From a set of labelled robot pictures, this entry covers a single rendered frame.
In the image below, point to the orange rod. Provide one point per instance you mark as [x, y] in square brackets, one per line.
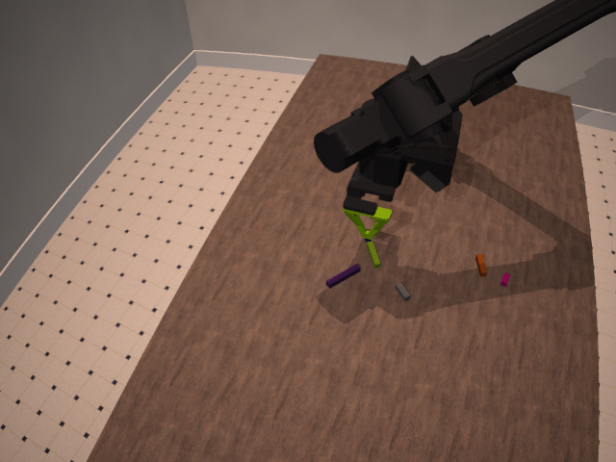
[480, 264]

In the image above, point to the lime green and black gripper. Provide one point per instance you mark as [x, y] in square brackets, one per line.
[361, 182]

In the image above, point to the lime green rectangular bar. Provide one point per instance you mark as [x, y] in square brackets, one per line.
[373, 254]

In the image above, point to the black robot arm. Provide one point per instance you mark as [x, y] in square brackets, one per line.
[454, 78]

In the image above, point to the grey rectangular bar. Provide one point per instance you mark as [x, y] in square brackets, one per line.
[402, 291]

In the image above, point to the purple rod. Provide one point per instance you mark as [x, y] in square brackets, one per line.
[342, 276]

